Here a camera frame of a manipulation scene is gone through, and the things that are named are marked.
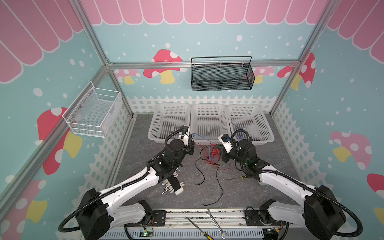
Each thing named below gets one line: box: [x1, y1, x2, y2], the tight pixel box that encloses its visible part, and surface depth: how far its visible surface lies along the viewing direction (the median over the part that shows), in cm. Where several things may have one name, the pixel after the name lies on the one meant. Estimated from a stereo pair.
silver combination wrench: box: [205, 208, 228, 240], surface depth 74 cm
